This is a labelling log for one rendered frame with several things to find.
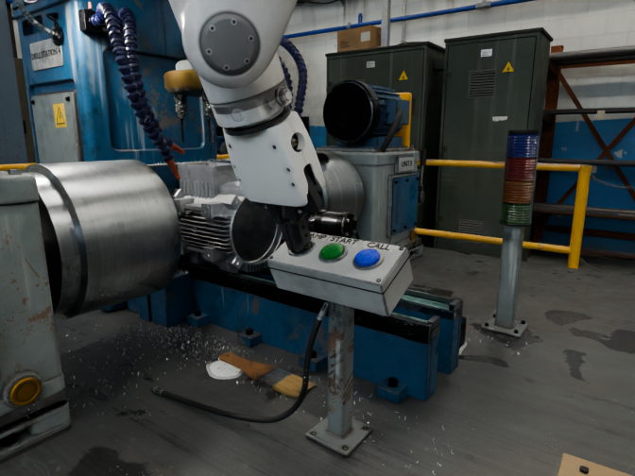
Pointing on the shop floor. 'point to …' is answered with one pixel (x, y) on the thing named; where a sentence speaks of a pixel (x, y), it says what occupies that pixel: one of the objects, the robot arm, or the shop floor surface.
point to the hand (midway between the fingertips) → (296, 232)
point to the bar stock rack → (602, 57)
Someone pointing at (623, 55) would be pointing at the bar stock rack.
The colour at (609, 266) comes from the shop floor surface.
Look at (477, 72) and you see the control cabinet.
